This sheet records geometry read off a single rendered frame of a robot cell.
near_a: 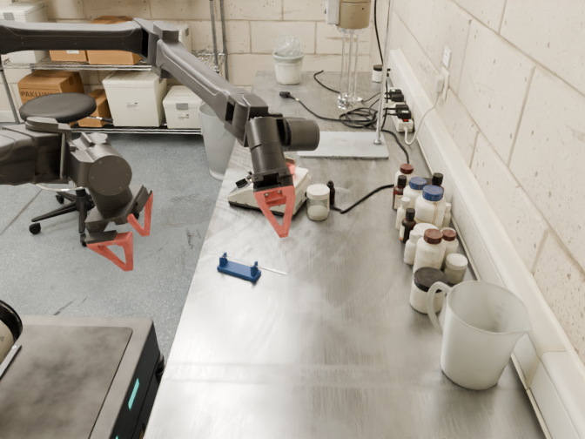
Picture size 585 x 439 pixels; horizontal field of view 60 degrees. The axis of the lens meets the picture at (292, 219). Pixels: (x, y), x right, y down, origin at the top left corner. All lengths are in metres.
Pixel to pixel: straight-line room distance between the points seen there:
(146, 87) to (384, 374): 2.87
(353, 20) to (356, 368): 1.00
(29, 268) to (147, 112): 1.43
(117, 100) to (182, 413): 2.92
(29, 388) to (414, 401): 1.04
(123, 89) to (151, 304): 1.75
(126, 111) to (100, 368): 2.37
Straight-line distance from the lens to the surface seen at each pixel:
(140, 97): 3.57
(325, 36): 3.70
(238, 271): 1.14
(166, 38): 1.20
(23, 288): 2.55
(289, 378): 0.93
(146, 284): 2.37
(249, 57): 3.75
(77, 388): 1.52
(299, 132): 0.89
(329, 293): 1.09
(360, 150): 1.69
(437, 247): 1.12
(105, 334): 1.64
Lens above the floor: 1.47
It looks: 33 degrees down
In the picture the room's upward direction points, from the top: straight up
